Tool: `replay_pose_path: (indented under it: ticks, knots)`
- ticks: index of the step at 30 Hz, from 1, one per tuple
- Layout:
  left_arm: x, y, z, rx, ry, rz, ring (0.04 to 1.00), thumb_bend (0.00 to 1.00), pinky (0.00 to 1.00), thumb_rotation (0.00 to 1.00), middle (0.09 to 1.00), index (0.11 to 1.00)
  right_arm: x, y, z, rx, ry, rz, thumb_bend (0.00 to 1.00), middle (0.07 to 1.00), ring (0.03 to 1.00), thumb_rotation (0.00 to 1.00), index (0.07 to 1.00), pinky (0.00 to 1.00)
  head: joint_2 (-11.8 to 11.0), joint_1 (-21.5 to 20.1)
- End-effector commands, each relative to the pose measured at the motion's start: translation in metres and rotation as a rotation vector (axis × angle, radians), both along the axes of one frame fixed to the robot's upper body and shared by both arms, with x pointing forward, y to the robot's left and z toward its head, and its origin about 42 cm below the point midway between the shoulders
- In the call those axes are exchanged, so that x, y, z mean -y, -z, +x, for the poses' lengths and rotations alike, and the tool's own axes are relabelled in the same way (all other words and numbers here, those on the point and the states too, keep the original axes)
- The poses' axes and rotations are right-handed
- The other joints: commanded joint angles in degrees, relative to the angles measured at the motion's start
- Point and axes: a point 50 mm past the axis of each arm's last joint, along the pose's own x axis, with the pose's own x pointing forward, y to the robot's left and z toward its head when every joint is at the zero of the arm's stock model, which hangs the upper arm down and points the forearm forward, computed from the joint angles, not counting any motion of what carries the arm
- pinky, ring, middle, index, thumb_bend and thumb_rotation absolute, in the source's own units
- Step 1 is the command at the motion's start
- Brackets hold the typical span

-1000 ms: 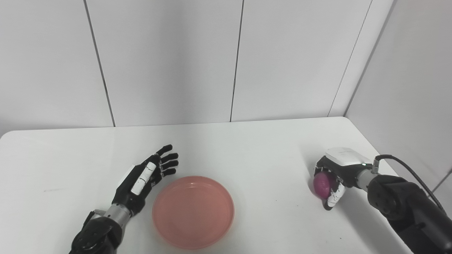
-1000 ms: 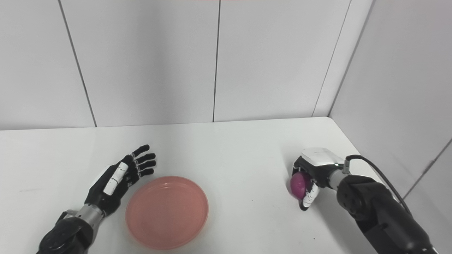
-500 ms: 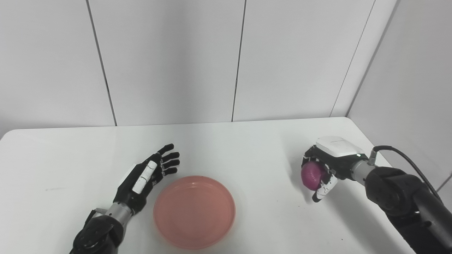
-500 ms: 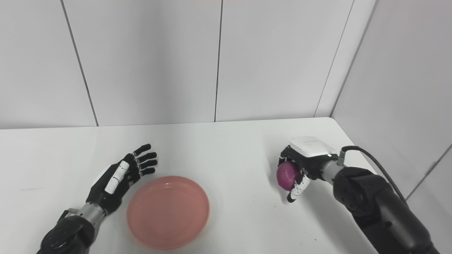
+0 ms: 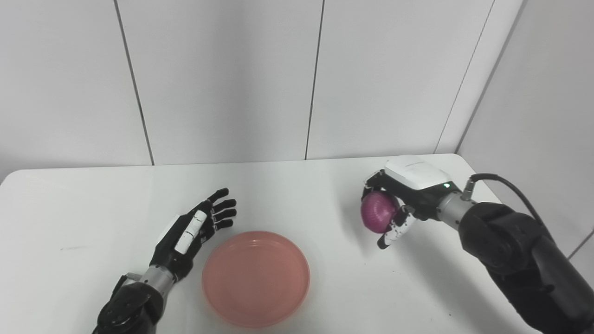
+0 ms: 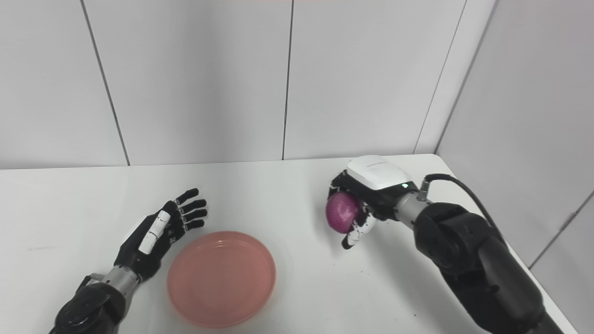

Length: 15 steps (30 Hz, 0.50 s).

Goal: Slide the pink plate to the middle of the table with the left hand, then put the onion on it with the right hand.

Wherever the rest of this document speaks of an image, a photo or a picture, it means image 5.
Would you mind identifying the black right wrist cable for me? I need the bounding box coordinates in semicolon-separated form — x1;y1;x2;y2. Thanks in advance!
461;173;553;238

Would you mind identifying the purple red onion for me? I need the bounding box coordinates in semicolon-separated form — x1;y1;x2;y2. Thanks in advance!
361;191;400;234

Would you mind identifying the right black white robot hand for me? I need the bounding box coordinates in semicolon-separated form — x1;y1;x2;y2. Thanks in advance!
362;155;453;250

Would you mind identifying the pink round plate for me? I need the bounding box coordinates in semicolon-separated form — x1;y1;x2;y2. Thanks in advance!
202;231;311;329

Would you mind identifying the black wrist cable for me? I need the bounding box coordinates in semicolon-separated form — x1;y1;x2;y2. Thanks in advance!
461;173;553;238
110;273;141;297

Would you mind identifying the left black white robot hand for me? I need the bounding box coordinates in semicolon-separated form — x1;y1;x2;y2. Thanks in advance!
149;188;237;282

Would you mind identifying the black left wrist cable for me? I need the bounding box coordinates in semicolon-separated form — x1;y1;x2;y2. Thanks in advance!
110;273;141;297

